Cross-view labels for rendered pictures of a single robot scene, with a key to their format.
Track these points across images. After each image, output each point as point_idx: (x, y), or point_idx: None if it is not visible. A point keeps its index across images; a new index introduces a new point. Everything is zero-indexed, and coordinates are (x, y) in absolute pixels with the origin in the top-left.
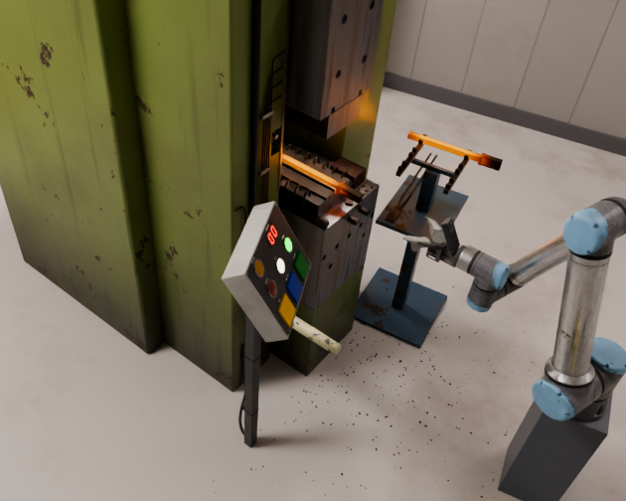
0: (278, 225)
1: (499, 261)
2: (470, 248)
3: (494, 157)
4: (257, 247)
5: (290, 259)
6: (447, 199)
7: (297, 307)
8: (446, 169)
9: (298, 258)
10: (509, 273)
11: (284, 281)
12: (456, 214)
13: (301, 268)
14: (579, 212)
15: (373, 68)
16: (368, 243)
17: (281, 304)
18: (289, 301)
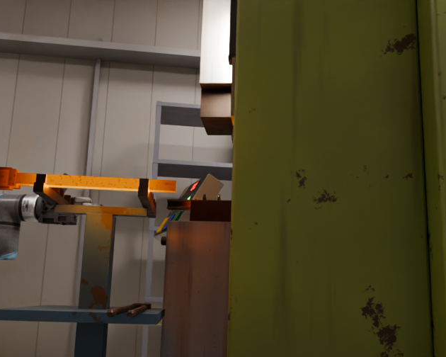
0: (197, 186)
1: (4, 193)
2: (35, 194)
3: None
4: (192, 183)
5: (180, 210)
6: (47, 309)
7: (161, 234)
8: (78, 205)
9: (178, 212)
10: None
11: (173, 214)
12: (23, 307)
13: (173, 219)
14: None
15: (200, 60)
16: (161, 336)
17: (166, 218)
18: (164, 222)
